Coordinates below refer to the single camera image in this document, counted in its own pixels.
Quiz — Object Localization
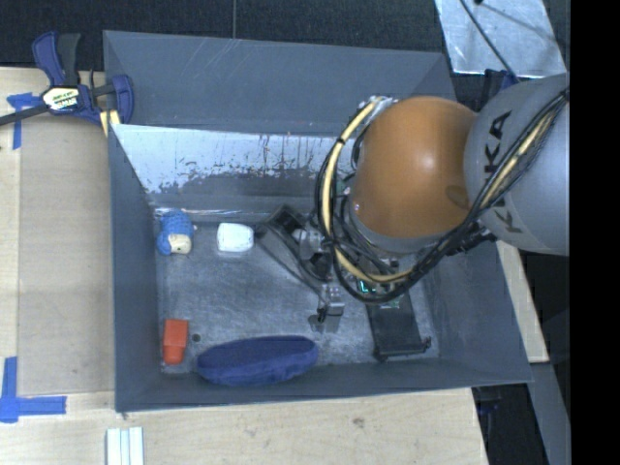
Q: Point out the black sunglasses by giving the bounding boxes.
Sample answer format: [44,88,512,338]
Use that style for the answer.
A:
[255,203,322,283]

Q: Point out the black flat rectangular object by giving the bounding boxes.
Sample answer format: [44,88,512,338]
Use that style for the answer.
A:
[365,294,433,363]

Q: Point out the dark blue oval cushion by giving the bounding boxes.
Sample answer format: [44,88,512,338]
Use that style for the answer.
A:
[195,334,321,388]

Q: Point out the grey metal bin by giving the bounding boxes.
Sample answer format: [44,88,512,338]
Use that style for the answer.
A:
[101,29,535,414]

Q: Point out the white cup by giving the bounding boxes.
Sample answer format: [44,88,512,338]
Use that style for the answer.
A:
[216,222,256,254]

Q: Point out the blue toy figure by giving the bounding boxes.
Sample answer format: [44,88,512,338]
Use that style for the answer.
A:
[155,209,198,257]

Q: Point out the orange-red block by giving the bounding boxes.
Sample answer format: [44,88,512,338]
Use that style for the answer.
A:
[161,318,190,367]

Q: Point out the pale wood flat board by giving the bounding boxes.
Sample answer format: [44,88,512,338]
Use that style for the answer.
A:
[16,111,117,397]

